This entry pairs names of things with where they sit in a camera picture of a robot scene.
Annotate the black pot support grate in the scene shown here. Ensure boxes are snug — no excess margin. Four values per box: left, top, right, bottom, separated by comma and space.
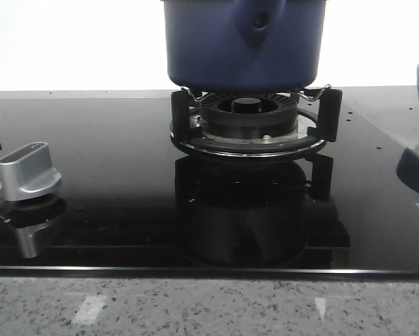
170, 85, 343, 160

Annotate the dark blue cooking pot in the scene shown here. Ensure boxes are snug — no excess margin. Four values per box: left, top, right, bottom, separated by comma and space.
163, 1, 327, 93

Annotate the black gas burner head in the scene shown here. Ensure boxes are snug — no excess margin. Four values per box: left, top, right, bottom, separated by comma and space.
200, 93, 297, 139

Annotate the black glass cooktop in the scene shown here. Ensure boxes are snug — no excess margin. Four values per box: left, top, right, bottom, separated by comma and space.
0, 86, 419, 279

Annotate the silver stove control knob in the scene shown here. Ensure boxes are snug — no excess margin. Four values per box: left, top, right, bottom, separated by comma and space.
0, 141, 62, 202

